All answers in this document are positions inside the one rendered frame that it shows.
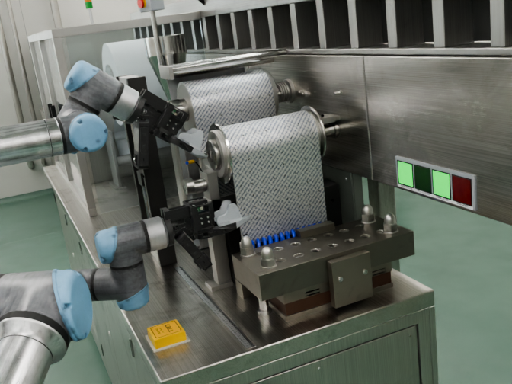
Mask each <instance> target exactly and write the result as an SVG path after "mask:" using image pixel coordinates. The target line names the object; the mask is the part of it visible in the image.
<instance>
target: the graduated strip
mask: <svg viewBox="0 0 512 384"><path fill-rule="evenodd" d="M174 269H175V270H176V271H177V272H178V273H179V275H180V276H181V277H182V278H183V279H184V280H185V281H186V283H187V284H188V285H189V286H190V287H191V288H192V290H193V291H194V292H195V293H196V294H197V295H198V296H199V297H200V298H201V299H202V300H203V301H204V302H205V304H206V305H207V306H208V307H209V308H210V309H211V311H212V312H213V313H214V314H215V315H216V316H217V317H218V319H219V320H220V321H221V322H222V323H223V324H224V325H225V326H226V327H227V328H228V329H229V330H230V331H231V333H232V334H233V335H234V336H235V337H236V338H237V340H238V341H239V342H240V343H241V344H242V345H243V346H244V348H245V349H246V350H247V349H249V348H252V347H256V346H255V345H254V344H253V343H252V342H251V340H250V339H249V338H248V337H247V336H246V335H245V334H244V333H243V332H242V331H241V329H240V328H239V327H238V326H237V325H236V324H235V323H234V322H233V321H232V320H231V319H230V318H229V317H228V316H227V314H225V313H224V311H223V310H221V308H220V307H218V305H217V304H216V303H215V302H214V301H213V300H212V299H211V298H210V297H209V296H208V295H207V294H206V292H205V291H204V290H203V289H202V288H201V287H200V286H199V285H198V284H197V283H196V282H195V280H194V279H193V278H192V277H191V276H190V275H189V274H188V273H187V272H186V271H185V270H184V268H183V267H182V266H180V267H175V268H174Z"/></svg>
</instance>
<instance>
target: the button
mask: <svg viewBox="0 0 512 384"><path fill-rule="evenodd" d="M147 332H148V336H149V339H150V341H151V342H152V344H153V345H154V347H155V349H159V348H162V347H166V346H168V345H171V344H176V343H178V342H181V341H185V340H187V338H186V333H185V330H184V329H183V328H182V327H181V325H180V324H179V322H178V321H177V319H175V320H172V321H169V322H165V323H162V324H160V325H155V326H152V327H149V328H147Z"/></svg>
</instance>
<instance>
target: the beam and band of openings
mask: <svg viewBox="0 0 512 384"><path fill-rule="evenodd" d="M204 1H205V2H206V5H203V4H202V3H200V2H199V1H198V0H183V1H179V2H174V3H171V4H167V5H165V9H164V10H159V11H155V16H156V17H157V16H163V15H170V14H182V13H188V12H195V11H199V12H200V25H201V30H202V36H203V46H204V52H205V53H255V52H260V51H265V50H275V49H276V50H278V49H282V50H284V49H286V50H287V54H352V55H433V56H512V0H204ZM475 41H491V42H480V43H475ZM425 42H434V43H425ZM385 43H389V44H385Z"/></svg>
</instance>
